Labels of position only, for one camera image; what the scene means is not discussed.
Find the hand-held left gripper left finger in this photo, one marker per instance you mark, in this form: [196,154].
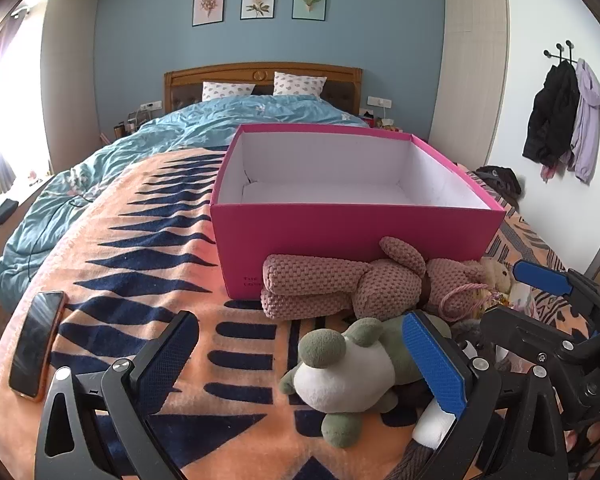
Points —
[167,360]

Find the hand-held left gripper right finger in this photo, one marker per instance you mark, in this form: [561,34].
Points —
[435,365]

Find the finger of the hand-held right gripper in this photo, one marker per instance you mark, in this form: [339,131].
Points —
[540,277]
[510,327]

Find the cream plush bunny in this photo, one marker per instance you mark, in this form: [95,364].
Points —
[497,274]

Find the dark grey wolf plush toy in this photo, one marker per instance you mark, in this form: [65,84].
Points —
[432,427]

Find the green frog plush toy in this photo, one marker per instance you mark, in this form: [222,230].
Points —
[350,375]

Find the pink knitted plush bear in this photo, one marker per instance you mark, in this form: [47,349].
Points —
[340,285]

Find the pink cardboard box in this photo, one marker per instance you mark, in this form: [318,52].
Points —
[330,230]

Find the orange patterned blanket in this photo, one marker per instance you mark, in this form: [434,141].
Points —
[145,270]

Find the pink garment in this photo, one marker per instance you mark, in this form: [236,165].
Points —
[550,171]

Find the smartphone with orange case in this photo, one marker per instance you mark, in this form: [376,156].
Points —
[35,345]

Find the purple hoodie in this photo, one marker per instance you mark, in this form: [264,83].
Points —
[587,120]

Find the black jacket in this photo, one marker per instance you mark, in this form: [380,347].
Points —
[550,110]

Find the black cloth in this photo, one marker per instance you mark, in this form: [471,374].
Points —
[2,212]

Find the cluttered bedside table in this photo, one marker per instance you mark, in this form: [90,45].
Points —
[380,121]

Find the blue duvet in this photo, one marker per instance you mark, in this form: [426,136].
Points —
[155,135]

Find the light wooden wardrobe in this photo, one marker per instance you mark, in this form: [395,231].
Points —
[475,60]

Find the white patterned pillow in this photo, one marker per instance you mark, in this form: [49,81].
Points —
[227,91]
[300,84]

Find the wooden headboard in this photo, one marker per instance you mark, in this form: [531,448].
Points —
[215,72]

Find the framed green leaf picture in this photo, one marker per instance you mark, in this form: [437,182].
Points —
[309,1]

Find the framed white flower picture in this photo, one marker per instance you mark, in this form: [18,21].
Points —
[257,2]

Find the black wall coat rack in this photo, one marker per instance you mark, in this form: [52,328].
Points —
[562,55]

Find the white wall socket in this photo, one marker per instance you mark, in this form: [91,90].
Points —
[149,106]
[380,102]

